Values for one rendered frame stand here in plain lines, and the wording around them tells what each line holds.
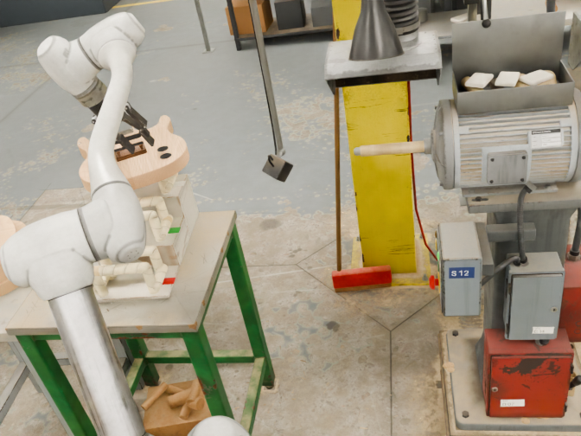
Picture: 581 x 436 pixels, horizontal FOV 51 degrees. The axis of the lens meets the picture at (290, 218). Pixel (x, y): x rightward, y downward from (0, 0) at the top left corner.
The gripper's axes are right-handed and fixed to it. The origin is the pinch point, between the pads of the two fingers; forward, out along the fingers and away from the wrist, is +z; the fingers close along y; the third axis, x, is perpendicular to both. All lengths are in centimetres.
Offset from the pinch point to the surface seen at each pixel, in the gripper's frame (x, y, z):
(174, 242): -25.8, 1.4, 22.6
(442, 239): -48, 83, 28
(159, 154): -3.7, 5.2, 5.0
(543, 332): -58, 100, 76
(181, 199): -8.1, 2.4, 22.8
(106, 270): -38.4, -13.7, 11.1
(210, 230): -12.1, 4.8, 37.8
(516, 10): 169, 139, 140
